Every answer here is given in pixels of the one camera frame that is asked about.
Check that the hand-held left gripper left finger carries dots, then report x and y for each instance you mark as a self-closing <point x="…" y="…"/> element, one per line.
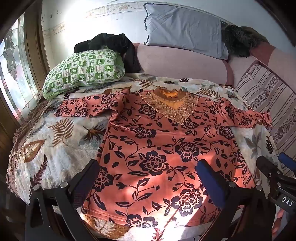
<point x="86" y="180"/>

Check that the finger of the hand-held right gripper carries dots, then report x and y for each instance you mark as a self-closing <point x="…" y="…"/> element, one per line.
<point x="286" y="160"/>
<point x="267" y="168"/>

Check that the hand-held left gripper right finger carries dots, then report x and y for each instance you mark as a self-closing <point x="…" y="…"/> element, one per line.
<point x="211" y="185"/>

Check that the orange floral shirt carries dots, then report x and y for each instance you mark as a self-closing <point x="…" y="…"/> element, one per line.
<point x="150" y="143"/>

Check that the white leaf print blanket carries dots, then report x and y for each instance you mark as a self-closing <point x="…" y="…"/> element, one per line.
<point x="57" y="148"/>

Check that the pink sofa cushion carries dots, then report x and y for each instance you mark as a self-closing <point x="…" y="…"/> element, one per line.
<point x="277" y="60"/>

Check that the green patterned pillow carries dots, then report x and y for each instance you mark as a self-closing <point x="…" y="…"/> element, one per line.
<point x="81" y="69"/>

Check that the pink bolster cushion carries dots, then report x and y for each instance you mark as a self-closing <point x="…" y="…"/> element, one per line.
<point x="180" y="64"/>

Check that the dark furry cushion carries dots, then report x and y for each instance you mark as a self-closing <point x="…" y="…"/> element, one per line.
<point x="238" y="41"/>

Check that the stained glass window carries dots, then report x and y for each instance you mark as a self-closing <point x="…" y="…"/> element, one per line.
<point x="13" y="69"/>

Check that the black cloth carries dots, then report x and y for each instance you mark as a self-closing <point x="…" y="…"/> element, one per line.
<point x="108" y="41"/>

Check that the grey blue pillow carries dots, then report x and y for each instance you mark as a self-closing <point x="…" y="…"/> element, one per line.
<point x="182" y="27"/>

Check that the wooden window frame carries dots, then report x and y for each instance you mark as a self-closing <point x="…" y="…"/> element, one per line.
<point x="32" y="46"/>

